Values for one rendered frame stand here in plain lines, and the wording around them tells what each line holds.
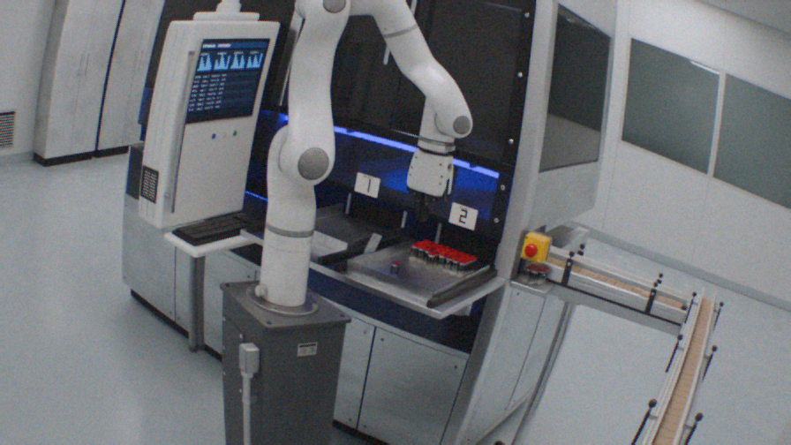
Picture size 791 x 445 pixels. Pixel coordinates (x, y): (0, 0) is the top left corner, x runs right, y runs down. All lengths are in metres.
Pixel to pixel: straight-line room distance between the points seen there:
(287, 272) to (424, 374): 0.86
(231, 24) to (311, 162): 0.93
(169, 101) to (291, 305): 0.89
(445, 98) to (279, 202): 0.44
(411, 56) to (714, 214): 5.25
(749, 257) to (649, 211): 1.46
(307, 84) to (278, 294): 0.50
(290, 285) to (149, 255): 1.74
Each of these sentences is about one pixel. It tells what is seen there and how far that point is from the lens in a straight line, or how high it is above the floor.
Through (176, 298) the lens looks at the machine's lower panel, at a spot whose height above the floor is 0.23.
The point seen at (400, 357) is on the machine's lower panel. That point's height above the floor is 0.50.
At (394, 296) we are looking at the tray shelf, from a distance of 1.92.
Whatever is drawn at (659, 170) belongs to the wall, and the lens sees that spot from 6.66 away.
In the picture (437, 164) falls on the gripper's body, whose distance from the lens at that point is 1.78.
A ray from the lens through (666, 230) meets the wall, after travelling 6.71.
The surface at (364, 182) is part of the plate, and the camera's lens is 2.39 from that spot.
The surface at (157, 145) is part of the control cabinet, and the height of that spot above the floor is 1.09.
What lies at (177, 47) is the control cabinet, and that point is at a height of 1.45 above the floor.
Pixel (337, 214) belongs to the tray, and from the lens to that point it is 2.52.
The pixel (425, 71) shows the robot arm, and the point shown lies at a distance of 1.70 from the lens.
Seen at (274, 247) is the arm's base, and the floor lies 1.01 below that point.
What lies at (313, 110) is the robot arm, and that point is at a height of 1.34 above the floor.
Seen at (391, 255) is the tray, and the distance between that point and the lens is 2.19.
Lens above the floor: 1.55
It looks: 15 degrees down
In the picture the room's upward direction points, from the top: 11 degrees clockwise
